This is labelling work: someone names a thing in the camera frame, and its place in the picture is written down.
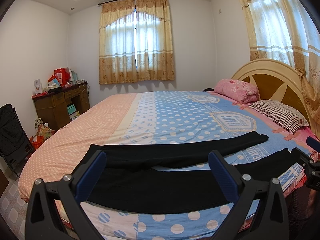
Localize black pants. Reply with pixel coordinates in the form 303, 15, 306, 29
74, 130, 298, 215

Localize striped pillow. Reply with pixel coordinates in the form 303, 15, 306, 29
249, 99, 310, 134

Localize black chair with clothes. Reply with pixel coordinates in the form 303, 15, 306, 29
0, 104, 34, 178

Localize colourful bag on floor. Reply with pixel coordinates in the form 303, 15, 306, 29
29, 118, 55, 150

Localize cream wooden headboard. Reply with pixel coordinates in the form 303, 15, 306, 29
232, 59, 319, 137

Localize pink floral pillow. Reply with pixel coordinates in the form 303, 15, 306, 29
214, 79, 260, 104

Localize brown wooden desk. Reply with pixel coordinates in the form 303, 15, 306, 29
32, 81, 90, 131

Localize teal box in desk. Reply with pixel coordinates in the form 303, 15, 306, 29
67, 104, 76, 115

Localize white greeting card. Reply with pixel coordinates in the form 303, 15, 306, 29
34, 79, 43, 95

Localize patterned bed sheet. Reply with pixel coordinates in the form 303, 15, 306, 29
18, 91, 319, 239

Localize beige right window curtain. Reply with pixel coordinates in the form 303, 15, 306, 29
240, 0, 319, 122

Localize beige window curtain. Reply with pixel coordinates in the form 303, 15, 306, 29
99, 0, 175, 85
240, 0, 319, 122

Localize red gift bag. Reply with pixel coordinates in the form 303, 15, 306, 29
54, 68, 71, 86

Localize beige centre window curtain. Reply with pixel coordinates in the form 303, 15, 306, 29
99, 0, 175, 85

